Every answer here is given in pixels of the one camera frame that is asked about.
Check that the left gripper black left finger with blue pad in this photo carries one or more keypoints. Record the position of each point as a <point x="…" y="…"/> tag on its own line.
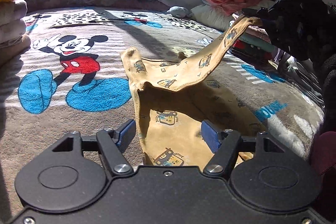
<point x="112" y="144"/>

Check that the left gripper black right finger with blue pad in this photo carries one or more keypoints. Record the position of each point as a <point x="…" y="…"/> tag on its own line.
<point x="224" y="144"/>

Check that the yellow printed child garment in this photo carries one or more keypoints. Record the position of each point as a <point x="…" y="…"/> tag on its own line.
<point x="171" y="99"/>

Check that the stack of folded clothes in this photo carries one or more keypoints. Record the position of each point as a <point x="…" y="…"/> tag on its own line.
<point x="254" y="47"/>

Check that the Mickey Mouse fleece blanket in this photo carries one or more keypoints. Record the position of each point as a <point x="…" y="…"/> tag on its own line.
<point x="72" y="79"/>

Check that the white pillow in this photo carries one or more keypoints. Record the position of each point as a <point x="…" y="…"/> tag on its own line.
<point x="205" y="14"/>

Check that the grey plush toy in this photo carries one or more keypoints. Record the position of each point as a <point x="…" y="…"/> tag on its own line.
<point x="180" y="12"/>

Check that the stack of folded blankets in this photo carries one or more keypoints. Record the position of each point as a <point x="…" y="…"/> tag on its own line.
<point x="14" y="39"/>

